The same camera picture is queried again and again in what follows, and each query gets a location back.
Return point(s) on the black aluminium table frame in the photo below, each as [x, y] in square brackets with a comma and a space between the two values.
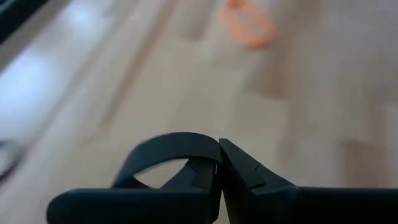
[12, 15]

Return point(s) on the orange rubber band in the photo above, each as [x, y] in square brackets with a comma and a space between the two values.
[248, 25]

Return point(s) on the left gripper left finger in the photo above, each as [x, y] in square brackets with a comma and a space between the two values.
[140, 205]

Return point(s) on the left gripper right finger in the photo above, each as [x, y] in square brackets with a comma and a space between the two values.
[280, 205]

